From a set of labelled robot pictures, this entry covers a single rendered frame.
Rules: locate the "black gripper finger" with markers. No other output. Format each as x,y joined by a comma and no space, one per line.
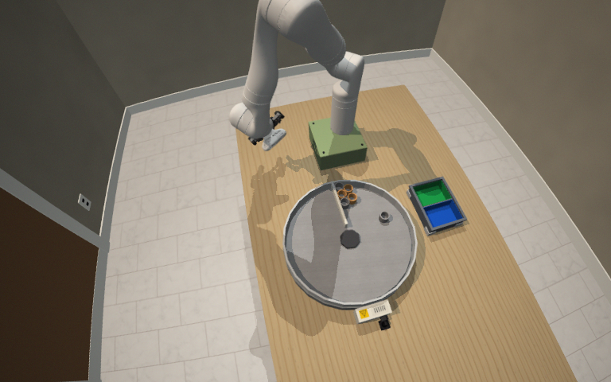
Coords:
254,141
277,116

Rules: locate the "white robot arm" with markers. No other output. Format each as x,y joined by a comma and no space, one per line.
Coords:
306,23

